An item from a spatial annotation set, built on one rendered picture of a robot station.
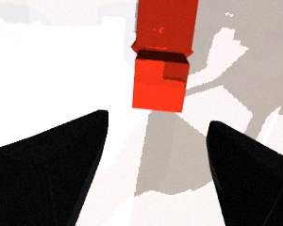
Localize red cube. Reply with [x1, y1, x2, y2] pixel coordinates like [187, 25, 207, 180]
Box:
[131, 49, 191, 113]
[131, 40, 194, 57]
[137, 0, 198, 52]

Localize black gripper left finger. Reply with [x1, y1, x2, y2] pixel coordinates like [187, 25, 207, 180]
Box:
[0, 109, 108, 226]

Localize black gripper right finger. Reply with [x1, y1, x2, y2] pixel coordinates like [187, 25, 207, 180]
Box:
[207, 121, 283, 226]

